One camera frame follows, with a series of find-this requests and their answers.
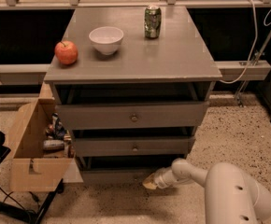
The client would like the grey wooden drawer cabinet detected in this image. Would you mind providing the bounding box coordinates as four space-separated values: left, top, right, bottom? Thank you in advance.
45 7 221 171

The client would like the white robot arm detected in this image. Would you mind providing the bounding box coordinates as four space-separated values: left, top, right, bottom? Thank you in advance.
142 159 271 224

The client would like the red apple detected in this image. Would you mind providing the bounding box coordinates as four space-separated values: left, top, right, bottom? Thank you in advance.
54 41 78 65

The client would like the open cardboard box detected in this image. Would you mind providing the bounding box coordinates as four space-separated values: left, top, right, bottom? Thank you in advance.
7 81 76 193

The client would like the white ceramic bowl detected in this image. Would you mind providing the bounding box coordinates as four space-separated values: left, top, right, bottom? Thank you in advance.
89 26 124 55

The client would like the dark snack bag in box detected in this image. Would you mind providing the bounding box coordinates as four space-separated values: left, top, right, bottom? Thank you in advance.
45 113 66 140

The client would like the green soda can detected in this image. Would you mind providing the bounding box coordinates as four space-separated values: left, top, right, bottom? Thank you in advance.
144 5 162 39

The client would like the grey top drawer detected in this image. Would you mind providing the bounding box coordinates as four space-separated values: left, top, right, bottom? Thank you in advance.
56 102 208 130

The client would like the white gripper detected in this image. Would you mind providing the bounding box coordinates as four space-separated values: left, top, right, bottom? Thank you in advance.
142 167 177 189

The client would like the grey middle drawer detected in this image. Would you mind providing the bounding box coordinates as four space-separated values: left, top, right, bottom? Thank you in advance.
73 136 195 157

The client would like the grey drawer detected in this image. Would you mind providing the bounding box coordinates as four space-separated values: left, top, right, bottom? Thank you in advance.
73 136 195 157
80 168 156 185
56 102 208 130

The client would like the grey bottom drawer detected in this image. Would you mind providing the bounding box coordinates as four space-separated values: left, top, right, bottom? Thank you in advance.
80 168 156 185

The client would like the black stand with cables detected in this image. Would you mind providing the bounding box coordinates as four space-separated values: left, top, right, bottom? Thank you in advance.
0 129 65 224

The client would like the silver can in box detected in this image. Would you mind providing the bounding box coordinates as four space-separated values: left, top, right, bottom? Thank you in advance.
43 140 64 151

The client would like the white cable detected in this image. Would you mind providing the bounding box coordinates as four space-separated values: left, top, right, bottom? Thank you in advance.
219 0 271 85

